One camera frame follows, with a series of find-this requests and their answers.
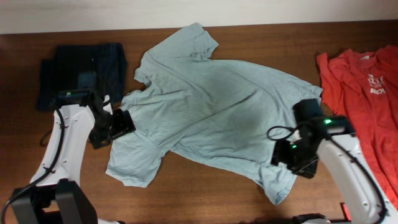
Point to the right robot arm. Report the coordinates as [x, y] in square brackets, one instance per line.
[333, 140]

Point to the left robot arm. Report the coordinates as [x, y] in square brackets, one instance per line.
[83, 114]

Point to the red t-shirt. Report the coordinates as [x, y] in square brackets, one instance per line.
[363, 88]

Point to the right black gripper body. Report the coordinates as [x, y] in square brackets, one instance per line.
[298, 157]

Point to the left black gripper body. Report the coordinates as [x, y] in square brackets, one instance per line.
[121, 123]

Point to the folded dark navy garment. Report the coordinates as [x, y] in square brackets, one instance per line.
[101, 68]

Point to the light blue t-shirt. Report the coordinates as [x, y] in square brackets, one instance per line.
[214, 112]

